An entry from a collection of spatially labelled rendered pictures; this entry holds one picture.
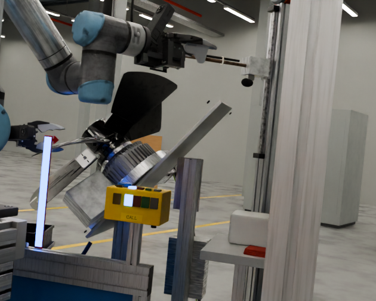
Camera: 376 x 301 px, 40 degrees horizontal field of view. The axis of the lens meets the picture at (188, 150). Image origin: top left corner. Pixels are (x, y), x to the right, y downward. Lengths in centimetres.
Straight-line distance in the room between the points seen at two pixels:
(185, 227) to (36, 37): 96
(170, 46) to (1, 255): 61
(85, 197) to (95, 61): 75
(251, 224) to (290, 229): 143
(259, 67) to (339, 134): 671
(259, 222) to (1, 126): 111
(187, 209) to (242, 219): 20
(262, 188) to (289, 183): 169
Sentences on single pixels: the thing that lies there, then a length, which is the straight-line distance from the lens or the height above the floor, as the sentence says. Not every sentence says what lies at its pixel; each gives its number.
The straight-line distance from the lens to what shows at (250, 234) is 186.
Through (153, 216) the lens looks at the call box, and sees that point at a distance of 137.
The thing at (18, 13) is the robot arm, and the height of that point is 145.
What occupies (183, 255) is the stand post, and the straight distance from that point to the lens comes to 189.
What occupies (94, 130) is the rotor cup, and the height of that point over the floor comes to 122.
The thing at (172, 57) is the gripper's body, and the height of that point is 141.
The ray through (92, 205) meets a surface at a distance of 177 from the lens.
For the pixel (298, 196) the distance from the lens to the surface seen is 42.
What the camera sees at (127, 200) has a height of 104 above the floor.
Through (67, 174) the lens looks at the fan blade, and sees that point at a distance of 193.
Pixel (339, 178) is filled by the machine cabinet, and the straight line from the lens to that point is 872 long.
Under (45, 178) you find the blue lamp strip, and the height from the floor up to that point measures 107.
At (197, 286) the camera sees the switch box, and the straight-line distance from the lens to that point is 200.
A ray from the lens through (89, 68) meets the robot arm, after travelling 112.
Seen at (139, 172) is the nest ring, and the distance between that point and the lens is 178.
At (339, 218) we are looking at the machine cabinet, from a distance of 876.
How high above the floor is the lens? 122
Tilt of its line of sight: 1 degrees down
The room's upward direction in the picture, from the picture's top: 5 degrees clockwise
